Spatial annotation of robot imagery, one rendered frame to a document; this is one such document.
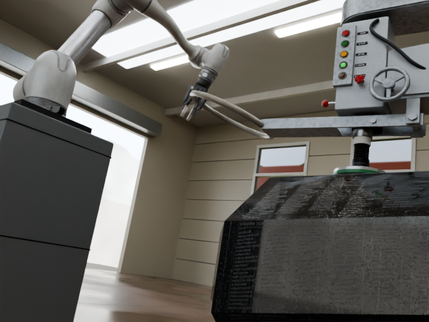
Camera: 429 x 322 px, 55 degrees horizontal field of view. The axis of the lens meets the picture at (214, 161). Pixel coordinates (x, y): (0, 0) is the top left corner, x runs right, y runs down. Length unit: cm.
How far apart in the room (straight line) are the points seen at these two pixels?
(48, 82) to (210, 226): 853
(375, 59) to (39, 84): 132
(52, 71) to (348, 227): 117
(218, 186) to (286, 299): 869
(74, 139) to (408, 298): 114
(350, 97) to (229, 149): 844
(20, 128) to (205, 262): 873
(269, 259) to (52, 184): 77
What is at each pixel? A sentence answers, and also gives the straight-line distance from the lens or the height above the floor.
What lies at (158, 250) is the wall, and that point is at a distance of 1012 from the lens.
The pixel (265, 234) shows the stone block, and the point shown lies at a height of 55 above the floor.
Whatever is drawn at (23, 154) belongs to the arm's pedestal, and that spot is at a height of 65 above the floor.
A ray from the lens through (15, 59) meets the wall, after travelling 800.
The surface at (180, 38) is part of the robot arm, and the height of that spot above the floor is 152.
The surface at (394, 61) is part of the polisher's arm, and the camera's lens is 186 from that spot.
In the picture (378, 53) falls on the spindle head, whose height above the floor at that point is 136.
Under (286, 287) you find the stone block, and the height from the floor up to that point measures 38.
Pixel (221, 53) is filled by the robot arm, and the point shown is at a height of 149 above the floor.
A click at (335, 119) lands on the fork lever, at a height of 110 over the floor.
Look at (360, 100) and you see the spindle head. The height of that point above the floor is 115.
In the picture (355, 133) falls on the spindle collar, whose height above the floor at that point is 104.
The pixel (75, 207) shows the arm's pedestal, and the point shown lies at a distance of 149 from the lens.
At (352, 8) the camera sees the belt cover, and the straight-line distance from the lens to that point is 205.
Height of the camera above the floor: 40
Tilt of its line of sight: 15 degrees up
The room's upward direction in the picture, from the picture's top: 9 degrees clockwise
